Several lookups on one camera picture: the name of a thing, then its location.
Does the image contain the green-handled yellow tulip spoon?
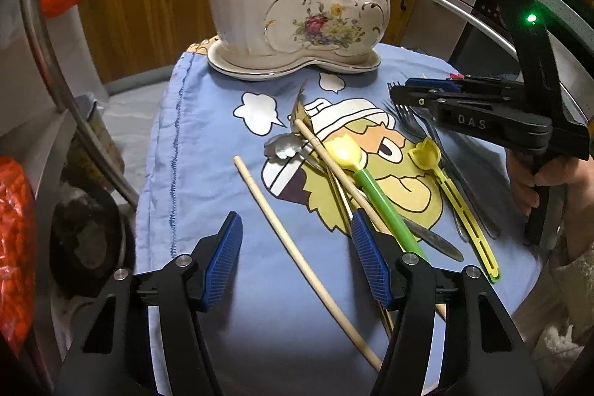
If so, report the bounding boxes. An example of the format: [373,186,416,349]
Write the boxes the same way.
[322,134,430,262]

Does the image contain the grey trash bin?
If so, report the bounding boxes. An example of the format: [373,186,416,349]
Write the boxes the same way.
[69,94,126,193]

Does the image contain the person's right forearm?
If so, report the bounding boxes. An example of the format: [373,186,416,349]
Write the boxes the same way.
[520,210,594,378]

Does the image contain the yellow tulip utensil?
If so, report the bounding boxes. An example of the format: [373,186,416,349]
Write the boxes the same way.
[408,137,504,284]

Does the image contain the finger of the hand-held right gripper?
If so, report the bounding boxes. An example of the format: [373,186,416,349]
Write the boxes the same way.
[405,75,526,94]
[388,84,554,152]

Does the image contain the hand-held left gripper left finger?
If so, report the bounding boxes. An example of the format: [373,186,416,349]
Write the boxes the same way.
[53,212,244,396]

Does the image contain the person's right hand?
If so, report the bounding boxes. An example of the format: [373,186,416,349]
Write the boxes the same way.
[505,151,594,221]

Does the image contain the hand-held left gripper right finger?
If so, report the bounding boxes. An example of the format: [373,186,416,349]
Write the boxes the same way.
[350,210,544,396]

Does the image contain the blue cartoon printed cloth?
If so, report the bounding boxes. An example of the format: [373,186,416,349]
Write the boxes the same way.
[134,39,544,396]

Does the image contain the wooden chopstick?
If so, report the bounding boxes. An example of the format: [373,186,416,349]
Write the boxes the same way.
[293,118,447,320]
[233,155,384,373]

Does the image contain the cream ceramic saucer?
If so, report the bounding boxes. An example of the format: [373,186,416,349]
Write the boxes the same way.
[206,43,382,80]

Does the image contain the scalloped silver spoon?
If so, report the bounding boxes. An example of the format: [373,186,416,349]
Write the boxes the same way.
[264,133,328,174]

